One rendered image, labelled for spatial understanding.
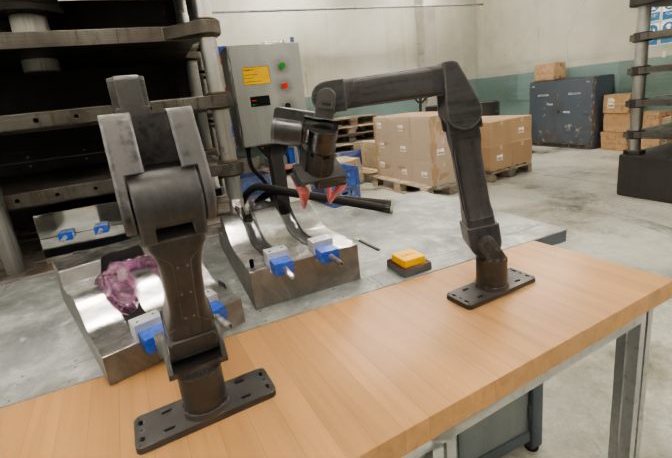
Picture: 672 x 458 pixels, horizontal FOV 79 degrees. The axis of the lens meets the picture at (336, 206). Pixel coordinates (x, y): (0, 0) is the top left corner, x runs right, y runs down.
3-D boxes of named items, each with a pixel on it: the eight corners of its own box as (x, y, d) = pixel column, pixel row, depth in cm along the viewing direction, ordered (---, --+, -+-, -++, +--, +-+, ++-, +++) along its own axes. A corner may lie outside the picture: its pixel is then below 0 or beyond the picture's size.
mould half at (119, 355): (245, 321, 86) (236, 273, 83) (110, 386, 70) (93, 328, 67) (163, 266, 123) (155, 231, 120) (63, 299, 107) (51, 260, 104)
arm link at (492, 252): (478, 238, 80) (508, 235, 80) (467, 224, 88) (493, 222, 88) (479, 268, 82) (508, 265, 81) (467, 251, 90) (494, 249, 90)
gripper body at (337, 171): (291, 171, 88) (292, 142, 83) (334, 163, 92) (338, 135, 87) (302, 190, 84) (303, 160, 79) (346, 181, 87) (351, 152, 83)
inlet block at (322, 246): (353, 272, 88) (350, 249, 87) (332, 279, 86) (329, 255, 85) (329, 254, 100) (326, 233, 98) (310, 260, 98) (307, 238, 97)
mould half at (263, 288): (360, 278, 99) (355, 226, 96) (255, 310, 90) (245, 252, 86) (295, 229, 144) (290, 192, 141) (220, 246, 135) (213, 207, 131)
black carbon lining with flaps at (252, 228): (325, 250, 101) (320, 214, 98) (261, 267, 95) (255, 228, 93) (284, 219, 132) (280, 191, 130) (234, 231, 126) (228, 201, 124)
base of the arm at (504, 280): (443, 262, 84) (468, 273, 78) (510, 238, 93) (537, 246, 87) (444, 297, 86) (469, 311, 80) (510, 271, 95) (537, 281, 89)
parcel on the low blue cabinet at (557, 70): (567, 78, 696) (568, 60, 688) (553, 80, 684) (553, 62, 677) (546, 80, 734) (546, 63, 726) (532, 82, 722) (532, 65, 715)
